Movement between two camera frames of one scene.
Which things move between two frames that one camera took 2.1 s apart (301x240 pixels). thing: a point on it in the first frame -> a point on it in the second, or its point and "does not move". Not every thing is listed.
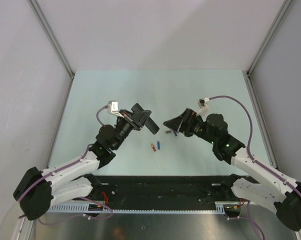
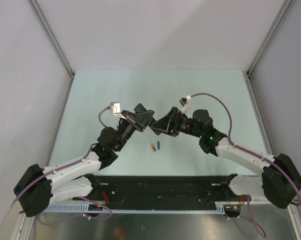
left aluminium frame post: x=52 y=37 does not move
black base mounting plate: x=168 y=189 does not move
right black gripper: x=183 y=123 -> x=165 y=125
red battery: x=153 y=147 does not move
